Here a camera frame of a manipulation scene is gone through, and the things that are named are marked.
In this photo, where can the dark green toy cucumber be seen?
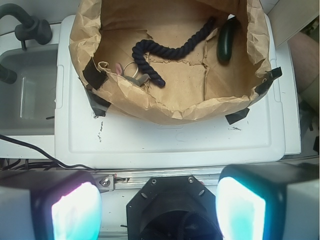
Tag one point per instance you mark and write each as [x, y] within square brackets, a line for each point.
[225, 40]

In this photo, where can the aluminium extrusion rail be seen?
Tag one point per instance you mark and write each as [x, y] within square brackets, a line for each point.
[120, 179]

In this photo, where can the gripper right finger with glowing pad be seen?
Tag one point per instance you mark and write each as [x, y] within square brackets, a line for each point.
[269, 201]

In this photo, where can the grey toy sink basin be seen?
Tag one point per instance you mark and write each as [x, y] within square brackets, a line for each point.
[27, 107]

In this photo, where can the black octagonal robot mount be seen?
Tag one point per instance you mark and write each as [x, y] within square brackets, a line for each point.
[173, 209]

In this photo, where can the crumpled brown paper bag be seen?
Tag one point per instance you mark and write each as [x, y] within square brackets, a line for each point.
[175, 43]

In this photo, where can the black toy faucet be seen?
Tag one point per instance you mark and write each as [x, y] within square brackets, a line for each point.
[30, 27]

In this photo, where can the grey plush mouse toy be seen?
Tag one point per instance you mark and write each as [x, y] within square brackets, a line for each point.
[120, 70]

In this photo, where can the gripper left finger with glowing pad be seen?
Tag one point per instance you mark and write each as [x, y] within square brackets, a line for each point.
[49, 205]

